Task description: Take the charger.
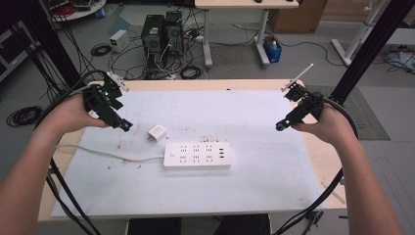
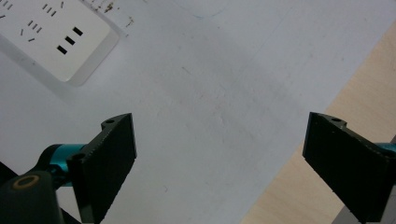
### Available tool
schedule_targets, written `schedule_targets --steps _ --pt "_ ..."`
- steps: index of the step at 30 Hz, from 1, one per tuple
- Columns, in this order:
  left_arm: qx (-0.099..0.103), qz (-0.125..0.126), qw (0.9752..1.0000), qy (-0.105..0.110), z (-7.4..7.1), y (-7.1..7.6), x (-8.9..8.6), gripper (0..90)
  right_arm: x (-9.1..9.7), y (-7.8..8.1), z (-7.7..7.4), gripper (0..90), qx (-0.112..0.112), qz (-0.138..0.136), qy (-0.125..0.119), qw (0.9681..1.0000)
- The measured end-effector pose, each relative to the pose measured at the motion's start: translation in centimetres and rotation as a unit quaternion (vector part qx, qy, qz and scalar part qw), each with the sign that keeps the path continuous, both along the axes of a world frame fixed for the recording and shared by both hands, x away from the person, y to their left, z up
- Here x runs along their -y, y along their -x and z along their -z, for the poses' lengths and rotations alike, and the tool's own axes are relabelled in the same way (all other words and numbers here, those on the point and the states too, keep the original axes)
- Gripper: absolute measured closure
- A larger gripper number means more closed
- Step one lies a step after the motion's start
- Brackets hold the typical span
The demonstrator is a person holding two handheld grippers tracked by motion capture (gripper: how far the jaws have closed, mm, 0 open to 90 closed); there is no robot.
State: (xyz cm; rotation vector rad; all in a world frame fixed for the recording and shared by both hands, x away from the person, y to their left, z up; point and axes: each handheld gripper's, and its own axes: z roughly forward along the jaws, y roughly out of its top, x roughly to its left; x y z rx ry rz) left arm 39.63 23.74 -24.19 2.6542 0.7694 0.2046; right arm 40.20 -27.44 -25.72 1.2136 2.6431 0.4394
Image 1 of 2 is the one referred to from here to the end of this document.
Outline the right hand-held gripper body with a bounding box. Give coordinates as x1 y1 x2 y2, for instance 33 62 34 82
281 63 325 121

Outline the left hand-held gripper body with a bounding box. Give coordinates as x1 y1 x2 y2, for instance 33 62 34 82
81 70 130 123

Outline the person's left hand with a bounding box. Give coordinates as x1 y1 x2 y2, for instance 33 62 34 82
41 93 111 140

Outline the person's right hand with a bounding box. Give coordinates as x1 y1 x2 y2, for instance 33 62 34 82
291 103 357 152

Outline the white charger adapter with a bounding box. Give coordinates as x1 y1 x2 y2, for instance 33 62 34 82
148 123 167 143

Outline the blue open box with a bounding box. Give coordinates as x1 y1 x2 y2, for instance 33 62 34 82
261 34 284 65

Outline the small white box device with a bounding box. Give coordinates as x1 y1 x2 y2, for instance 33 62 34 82
109 28 130 54

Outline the grey floor mat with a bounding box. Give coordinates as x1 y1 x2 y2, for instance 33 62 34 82
304 84 392 142

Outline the black computer tower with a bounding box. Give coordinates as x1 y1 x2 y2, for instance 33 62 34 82
163 10 186 57
140 14 166 71

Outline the white power strip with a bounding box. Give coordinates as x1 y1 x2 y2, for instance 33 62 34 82
162 140 233 170

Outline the brown cardboard box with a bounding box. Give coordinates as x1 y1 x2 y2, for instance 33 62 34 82
268 0 329 34

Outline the wooden table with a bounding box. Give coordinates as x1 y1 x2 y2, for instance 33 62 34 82
36 78 347 223

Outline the white metal stand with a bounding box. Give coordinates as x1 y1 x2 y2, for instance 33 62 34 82
330 0 393 68

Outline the round white table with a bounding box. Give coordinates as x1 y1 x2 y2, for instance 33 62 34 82
41 0 108 24

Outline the white table mat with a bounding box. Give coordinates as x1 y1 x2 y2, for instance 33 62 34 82
50 89 327 218

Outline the white-legged wooden desk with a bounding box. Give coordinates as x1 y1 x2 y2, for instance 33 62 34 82
194 0 300 69

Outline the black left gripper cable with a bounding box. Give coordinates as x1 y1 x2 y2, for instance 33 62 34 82
33 69 111 235

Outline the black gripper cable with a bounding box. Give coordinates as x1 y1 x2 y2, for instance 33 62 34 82
271 95 360 235
33 69 111 235

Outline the white power strip cable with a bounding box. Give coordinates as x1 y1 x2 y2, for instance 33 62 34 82
54 143 165 164

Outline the coiled black cable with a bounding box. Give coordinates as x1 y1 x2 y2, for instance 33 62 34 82
6 105 44 128
90 42 113 58
179 65 204 80

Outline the black metal frame post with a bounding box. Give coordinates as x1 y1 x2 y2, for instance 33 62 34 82
12 0 83 90
329 0 415 106

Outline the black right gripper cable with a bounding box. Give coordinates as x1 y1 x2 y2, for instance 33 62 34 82
271 95 360 235

